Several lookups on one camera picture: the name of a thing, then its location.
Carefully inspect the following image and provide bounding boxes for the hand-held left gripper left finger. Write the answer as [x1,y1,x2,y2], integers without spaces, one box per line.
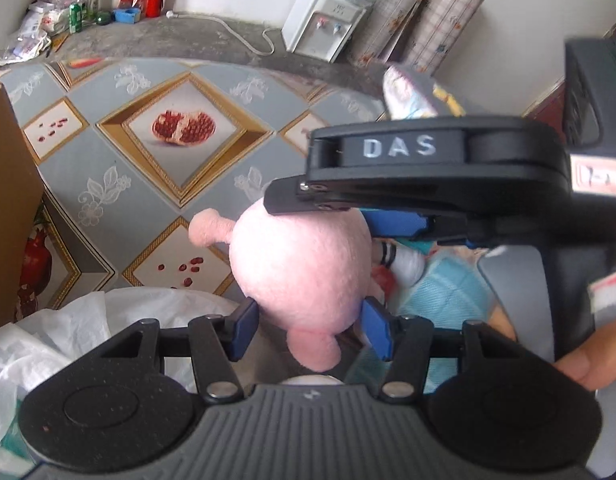
[95,297,261,406]

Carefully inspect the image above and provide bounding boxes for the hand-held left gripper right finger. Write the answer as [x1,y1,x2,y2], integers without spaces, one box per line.
[360,296,521,406]

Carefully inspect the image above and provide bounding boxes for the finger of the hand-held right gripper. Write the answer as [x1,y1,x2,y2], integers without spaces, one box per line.
[264,175,509,250]

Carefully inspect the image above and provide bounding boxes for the light blue towel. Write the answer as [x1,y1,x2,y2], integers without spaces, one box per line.
[348,252,514,396]

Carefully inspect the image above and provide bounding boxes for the pink plush toy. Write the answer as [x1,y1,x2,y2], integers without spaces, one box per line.
[188,195,376,372]

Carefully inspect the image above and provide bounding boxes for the brown cardboard box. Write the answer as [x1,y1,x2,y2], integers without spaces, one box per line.
[0,82,45,333]

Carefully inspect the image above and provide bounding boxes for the person's right hand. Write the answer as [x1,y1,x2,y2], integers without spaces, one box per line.
[554,310,616,391]

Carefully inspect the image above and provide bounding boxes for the white striped sock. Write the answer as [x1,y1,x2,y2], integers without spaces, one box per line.
[373,240,424,283]

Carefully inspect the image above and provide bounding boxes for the checked wallpaper roll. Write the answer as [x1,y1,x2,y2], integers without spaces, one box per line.
[388,0,484,73]

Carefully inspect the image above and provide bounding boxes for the pomegranate print table cover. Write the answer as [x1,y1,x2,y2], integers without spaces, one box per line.
[0,57,389,311]

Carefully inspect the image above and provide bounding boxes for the folded patterned mats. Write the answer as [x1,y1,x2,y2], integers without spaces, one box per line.
[350,0,444,68]

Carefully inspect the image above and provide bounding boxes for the white plastic bag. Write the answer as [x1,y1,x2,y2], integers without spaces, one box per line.
[0,287,239,480]

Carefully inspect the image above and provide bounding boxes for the white water dispenser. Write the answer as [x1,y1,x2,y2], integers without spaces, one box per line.
[280,0,369,63]

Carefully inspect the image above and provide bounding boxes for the clear plastic bag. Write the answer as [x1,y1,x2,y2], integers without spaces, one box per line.
[0,0,96,66]

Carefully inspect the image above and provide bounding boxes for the white power cable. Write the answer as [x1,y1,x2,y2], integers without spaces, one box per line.
[166,10,281,56]

